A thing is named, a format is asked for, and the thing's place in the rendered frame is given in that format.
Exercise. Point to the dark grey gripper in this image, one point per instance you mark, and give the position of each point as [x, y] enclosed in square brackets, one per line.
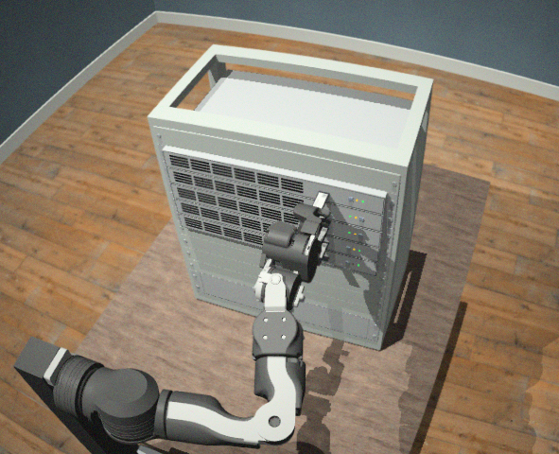
[288, 250]

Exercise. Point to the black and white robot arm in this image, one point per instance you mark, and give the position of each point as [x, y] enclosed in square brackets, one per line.
[127, 401]

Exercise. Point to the white server rack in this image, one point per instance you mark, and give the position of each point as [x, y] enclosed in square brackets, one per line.
[304, 142]

